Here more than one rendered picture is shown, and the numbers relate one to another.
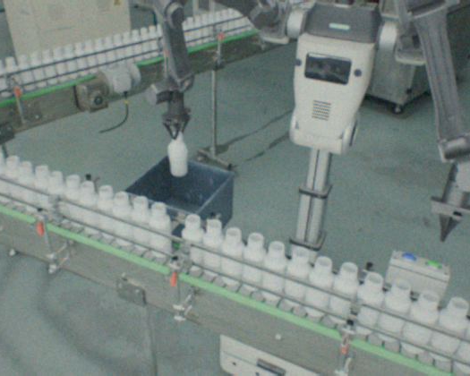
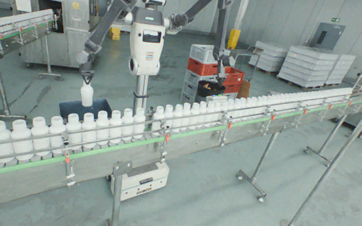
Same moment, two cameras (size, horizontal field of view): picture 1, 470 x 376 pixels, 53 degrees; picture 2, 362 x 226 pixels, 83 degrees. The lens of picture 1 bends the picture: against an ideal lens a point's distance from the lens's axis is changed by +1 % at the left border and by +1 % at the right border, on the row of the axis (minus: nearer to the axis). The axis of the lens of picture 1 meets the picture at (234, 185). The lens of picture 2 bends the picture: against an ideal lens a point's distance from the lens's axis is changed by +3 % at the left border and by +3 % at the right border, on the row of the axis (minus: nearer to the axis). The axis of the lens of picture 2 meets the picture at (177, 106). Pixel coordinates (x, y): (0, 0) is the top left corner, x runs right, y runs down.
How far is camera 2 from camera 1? 1.01 m
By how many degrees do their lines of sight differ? 51
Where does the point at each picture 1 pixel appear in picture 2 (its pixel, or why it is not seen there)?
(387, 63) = (75, 51)
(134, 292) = (127, 165)
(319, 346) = (211, 137)
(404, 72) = not seen: hidden behind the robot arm
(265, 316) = (194, 136)
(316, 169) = (144, 85)
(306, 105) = (143, 54)
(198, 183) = (82, 112)
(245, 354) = (133, 183)
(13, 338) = not seen: outside the picture
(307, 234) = not seen: hidden behind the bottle
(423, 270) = (221, 98)
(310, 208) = (142, 103)
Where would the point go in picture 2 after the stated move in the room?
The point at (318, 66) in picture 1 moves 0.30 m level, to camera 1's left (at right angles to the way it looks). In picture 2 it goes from (148, 35) to (113, 35)
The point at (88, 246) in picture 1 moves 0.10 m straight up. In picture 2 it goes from (93, 155) to (93, 138)
